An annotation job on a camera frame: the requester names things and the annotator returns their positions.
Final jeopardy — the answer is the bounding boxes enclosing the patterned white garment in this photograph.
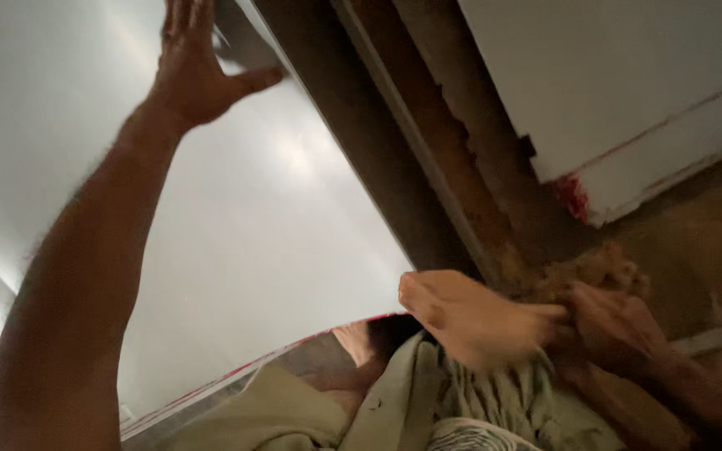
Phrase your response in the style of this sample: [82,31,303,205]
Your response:
[425,417,545,451]

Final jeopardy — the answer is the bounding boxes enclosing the grey metal track strip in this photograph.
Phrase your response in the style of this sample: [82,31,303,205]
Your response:
[331,0,505,292]

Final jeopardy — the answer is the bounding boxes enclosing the person's pale green shorts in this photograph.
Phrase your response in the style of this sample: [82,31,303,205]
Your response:
[163,331,628,451]

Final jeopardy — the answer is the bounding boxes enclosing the white glossy door panel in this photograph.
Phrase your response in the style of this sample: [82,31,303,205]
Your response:
[0,0,415,439]

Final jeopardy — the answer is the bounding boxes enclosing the person's right hand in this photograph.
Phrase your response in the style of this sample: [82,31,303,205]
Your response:
[555,281,672,380]

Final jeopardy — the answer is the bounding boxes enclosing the brown wooden door frame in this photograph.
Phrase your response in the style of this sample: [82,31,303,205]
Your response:
[251,0,540,295]

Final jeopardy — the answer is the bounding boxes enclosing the person's left hand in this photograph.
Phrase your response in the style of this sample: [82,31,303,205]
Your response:
[148,0,285,130]

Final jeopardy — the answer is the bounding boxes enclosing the person's bare foot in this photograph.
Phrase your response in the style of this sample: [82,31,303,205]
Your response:
[397,269,570,372]

